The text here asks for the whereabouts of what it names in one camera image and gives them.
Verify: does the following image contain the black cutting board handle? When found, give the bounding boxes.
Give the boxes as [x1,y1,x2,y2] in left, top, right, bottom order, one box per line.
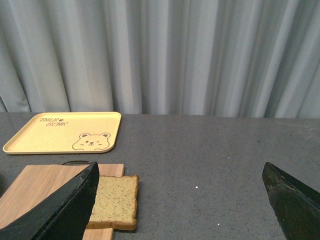
[61,160,92,166]

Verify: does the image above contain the wooden cutting board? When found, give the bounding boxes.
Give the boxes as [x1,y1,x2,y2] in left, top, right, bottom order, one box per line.
[0,164,124,240]

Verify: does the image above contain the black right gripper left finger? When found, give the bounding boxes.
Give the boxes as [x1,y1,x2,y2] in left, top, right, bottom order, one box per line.
[0,162,100,240]

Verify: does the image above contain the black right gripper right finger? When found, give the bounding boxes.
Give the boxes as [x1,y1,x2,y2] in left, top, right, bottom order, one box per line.
[262,162,320,240]

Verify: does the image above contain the grey curtain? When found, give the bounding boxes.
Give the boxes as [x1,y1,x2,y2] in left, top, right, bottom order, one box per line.
[0,0,320,119]

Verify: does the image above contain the yellow bear tray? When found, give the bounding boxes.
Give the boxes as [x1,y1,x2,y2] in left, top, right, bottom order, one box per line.
[3,112,122,155]

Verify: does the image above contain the toast bread slice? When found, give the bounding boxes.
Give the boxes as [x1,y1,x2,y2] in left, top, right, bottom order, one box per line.
[86,175,139,231]

